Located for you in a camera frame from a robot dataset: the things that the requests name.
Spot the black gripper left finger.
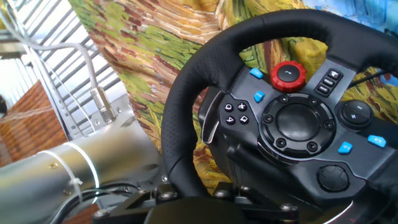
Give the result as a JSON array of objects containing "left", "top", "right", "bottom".
[{"left": 92, "top": 183, "right": 187, "bottom": 224}]

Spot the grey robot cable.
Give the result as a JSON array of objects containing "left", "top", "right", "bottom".
[{"left": 0, "top": 0, "right": 118, "bottom": 124}]

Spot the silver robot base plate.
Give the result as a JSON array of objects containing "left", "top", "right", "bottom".
[{"left": 60, "top": 93, "right": 137, "bottom": 139}]

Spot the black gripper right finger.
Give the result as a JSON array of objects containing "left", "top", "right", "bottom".
[{"left": 214, "top": 185, "right": 300, "bottom": 224}]

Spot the black steering wheel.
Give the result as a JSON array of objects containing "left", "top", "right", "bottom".
[{"left": 160, "top": 8, "right": 398, "bottom": 224}]

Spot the painted wheatfield cloth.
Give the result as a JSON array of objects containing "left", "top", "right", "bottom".
[{"left": 67, "top": 0, "right": 398, "bottom": 195}]

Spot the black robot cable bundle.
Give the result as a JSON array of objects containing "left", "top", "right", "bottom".
[{"left": 51, "top": 182, "right": 141, "bottom": 224}]

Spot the black usb cable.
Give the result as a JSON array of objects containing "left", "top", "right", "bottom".
[{"left": 346, "top": 70, "right": 386, "bottom": 90}]

